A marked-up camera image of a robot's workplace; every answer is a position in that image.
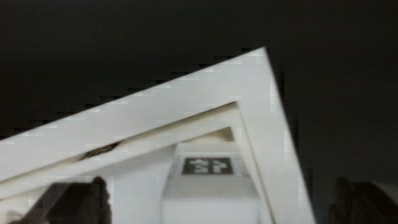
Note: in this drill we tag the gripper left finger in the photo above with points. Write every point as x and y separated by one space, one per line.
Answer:
74 204

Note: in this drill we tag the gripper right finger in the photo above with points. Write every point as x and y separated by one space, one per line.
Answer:
365 203

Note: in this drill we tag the white leg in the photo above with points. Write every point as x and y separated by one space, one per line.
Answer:
211 195

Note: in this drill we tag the white square tabletop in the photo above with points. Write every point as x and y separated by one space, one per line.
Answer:
81 148

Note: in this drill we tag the white obstacle fence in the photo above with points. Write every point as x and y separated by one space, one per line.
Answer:
236 82

